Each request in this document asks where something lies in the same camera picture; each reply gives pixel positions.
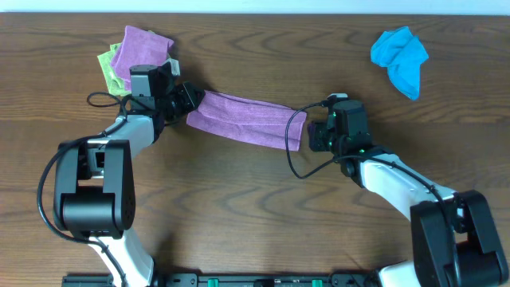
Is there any purple microfiber cloth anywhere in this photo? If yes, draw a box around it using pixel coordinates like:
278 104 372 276
186 91 307 151

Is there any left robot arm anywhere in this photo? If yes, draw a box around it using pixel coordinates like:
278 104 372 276
49 60 205 286

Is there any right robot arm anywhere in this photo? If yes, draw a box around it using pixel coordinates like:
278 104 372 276
308 98 509 287

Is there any folded purple cloth on stack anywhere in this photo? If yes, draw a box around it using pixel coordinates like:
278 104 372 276
110 26 174 91

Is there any folded green cloth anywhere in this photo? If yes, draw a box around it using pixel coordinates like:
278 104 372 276
97 42 131 96

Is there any crumpled blue cloth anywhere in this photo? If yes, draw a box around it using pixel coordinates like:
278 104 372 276
371 26 429 100

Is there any left black camera cable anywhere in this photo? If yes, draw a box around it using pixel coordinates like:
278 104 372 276
36 91 168 287

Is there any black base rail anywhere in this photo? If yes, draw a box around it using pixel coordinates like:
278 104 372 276
61 273 382 287

